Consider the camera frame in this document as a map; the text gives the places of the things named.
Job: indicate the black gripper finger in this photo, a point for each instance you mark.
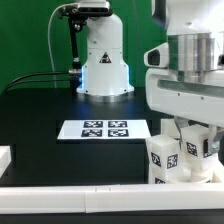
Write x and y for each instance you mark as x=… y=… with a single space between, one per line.
x=180 y=128
x=214 y=140

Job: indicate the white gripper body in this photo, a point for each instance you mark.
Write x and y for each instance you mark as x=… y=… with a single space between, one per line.
x=202 y=102

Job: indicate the grey overhead camera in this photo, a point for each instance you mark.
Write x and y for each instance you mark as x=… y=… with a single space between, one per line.
x=94 y=8

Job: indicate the black camera stand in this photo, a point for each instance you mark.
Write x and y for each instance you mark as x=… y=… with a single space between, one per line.
x=74 y=23

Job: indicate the white fence wall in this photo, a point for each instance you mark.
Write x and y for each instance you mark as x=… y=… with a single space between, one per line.
x=111 y=198

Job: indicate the white round stool seat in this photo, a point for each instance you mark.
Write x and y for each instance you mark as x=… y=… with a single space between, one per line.
x=200 y=178

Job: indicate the white marker base plate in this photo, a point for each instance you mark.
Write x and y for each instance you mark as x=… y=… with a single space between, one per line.
x=103 y=130

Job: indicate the white left fence piece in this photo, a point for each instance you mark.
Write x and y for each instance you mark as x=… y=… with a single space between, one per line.
x=5 y=158

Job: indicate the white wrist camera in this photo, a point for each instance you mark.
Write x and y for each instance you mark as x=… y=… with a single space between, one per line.
x=157 y=57

